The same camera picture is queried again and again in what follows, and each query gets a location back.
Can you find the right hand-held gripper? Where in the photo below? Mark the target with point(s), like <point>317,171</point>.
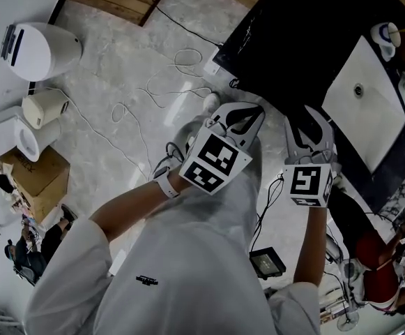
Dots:
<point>306,183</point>

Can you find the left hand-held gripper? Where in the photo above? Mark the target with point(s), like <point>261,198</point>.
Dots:
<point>216,159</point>

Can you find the person's right forearm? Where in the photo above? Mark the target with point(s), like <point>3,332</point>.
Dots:
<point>310,243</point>

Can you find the person's left forearm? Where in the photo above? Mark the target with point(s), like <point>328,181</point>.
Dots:
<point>129,208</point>

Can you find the white power adapter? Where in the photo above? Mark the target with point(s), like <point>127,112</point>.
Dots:
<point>212,63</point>

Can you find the white sink basin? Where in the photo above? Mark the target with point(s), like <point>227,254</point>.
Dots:
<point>366,100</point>

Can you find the black marble vanity cabinet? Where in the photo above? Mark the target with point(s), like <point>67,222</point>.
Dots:
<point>244,33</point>

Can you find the white wrist watch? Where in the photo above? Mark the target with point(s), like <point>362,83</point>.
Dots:
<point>167,183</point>

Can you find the white marble patterned board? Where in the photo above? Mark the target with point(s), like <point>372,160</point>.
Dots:
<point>404,194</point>

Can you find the white mug with blue print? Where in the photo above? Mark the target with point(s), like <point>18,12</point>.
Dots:
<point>385,35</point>

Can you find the black battery box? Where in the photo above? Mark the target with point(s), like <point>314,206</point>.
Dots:
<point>267,263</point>

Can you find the small white fan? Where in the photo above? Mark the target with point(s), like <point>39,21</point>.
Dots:
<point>348,321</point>

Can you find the beige small appliance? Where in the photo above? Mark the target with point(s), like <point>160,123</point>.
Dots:
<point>45,108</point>

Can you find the white lidded bin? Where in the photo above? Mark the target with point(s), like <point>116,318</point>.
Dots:
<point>49,52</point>

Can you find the printed cardboard box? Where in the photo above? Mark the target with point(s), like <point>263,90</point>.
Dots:
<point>45,180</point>

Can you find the white open toilet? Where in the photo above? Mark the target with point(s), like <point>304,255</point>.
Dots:
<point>7,138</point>

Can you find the small black cloth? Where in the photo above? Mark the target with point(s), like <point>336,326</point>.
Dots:
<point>5,183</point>

